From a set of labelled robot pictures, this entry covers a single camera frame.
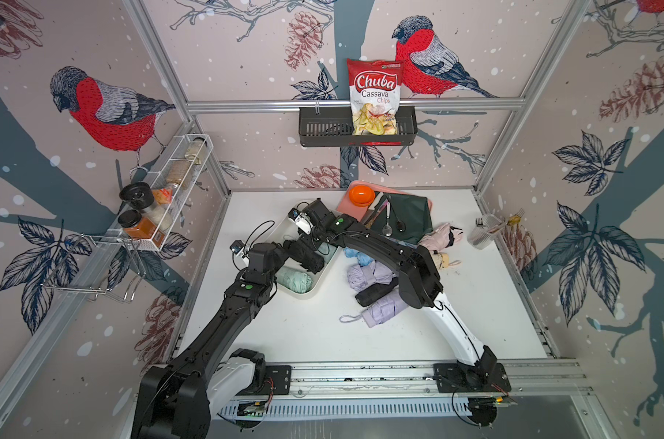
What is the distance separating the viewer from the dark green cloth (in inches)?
41.9

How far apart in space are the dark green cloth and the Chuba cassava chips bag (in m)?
0.37

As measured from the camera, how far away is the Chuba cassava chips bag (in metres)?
0.83

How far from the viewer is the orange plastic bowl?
1146 millimetres
